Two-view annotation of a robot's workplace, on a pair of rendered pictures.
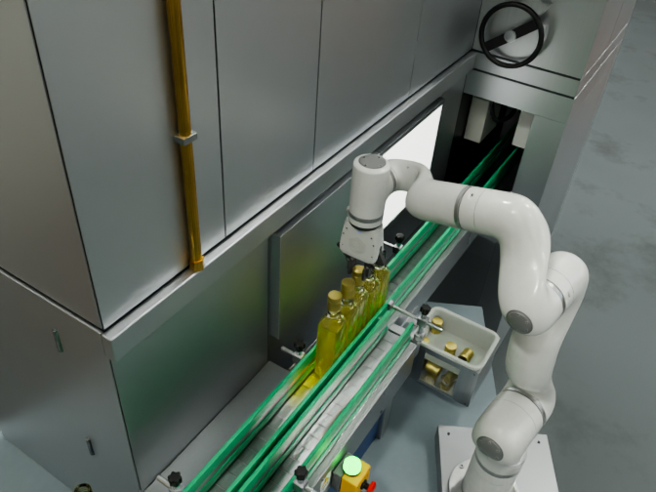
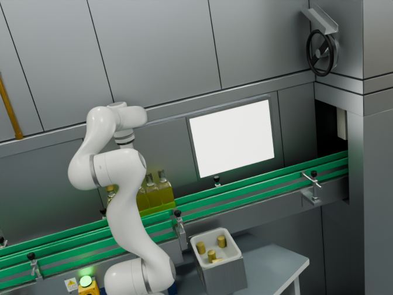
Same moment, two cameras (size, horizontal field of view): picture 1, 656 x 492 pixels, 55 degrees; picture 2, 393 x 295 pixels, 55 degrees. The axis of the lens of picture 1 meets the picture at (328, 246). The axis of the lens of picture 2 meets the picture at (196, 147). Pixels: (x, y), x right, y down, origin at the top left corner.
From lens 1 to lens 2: 1.53 m
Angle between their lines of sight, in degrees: 45
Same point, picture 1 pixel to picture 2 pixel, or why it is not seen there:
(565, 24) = (347, 39)
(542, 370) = (113, 228)
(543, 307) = (72, 167)
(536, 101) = (345, 100)
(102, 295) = not seen: outside the picture
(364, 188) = not seen: hidden behind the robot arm
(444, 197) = not seen: hidden behind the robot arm
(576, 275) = (114, 158)
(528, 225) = (88, 120)
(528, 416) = (130, 271)
